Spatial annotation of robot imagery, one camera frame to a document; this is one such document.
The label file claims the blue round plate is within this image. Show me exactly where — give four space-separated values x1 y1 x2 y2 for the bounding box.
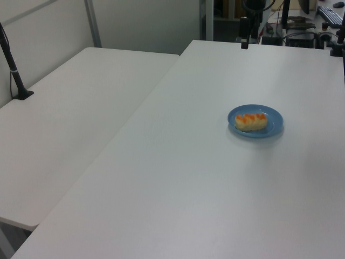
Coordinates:
227 104 285 139

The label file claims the black camera stand pole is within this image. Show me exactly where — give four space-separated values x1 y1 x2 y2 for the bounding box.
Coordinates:
0 22 35 101

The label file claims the black computer keyboard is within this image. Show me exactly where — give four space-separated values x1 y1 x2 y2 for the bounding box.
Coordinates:
316 5 343 28

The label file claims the black monitor stand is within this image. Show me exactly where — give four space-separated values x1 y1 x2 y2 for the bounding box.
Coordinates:
280 0 291 29

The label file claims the black clamp camera mount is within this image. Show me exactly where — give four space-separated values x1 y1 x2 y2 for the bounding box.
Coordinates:
327 12 345 58

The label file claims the black cable on pole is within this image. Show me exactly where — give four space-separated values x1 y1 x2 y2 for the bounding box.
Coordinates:
0 32 17 98

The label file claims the black electronics box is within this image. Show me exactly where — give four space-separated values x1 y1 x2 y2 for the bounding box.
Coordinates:
285 32 316 49

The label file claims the brown flat object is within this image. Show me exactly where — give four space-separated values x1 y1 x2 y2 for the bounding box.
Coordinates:
286 16 316 30

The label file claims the grey partition frame post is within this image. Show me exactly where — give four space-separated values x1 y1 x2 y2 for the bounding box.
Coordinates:
83 0 102 49

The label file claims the orange-topped bread loaf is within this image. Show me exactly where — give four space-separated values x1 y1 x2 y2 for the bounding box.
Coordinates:
234 113 269 132

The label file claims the grey metal shelf post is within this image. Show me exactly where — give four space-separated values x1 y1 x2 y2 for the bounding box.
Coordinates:
199 0 215 42

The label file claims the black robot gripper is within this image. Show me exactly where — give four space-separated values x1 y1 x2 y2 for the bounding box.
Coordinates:
239 0 272 50

